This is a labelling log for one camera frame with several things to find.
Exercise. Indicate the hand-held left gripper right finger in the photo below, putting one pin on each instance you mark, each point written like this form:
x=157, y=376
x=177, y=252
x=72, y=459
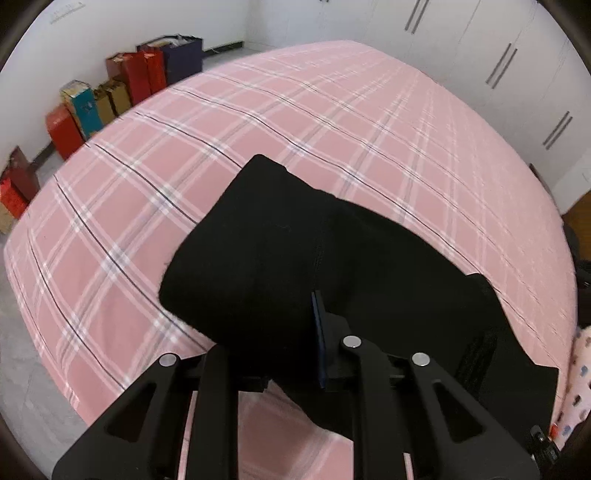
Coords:
x=319, y=346

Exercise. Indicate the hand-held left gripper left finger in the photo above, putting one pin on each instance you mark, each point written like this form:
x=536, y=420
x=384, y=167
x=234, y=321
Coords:
x=217, y=392

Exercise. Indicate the black pants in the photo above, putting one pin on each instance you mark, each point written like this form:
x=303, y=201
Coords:
x=277, y=258

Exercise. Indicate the bed with pink plaid sheet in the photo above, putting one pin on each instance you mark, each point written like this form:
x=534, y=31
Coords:
x=323, y=115

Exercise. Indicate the heart print rolled blanket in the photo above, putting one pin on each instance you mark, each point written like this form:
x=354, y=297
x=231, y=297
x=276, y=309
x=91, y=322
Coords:
x=579, y=369

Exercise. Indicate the dark red bag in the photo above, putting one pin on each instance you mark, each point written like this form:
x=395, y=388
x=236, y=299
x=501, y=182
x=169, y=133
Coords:
x=23, y=175

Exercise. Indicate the wooden headboard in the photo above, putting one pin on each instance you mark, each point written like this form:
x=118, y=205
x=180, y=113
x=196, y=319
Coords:
x=578, y=207

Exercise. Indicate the red box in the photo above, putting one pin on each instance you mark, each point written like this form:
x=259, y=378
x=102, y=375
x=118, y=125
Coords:
x=64, y=134

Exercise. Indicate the gold box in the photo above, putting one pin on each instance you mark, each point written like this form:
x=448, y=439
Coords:
x=117, y=99

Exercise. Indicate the teal box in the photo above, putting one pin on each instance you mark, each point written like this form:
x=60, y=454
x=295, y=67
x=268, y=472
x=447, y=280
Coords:
x=85, y=110

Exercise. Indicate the navy gift bag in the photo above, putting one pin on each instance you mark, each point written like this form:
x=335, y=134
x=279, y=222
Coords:
x=182, y=60

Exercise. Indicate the red gift bag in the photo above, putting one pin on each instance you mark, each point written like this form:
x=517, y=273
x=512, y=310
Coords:
x=155, y=69
x=129, y=76

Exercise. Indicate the white wardrobe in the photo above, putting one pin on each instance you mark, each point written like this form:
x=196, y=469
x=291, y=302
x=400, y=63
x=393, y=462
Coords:
x=461, y=46

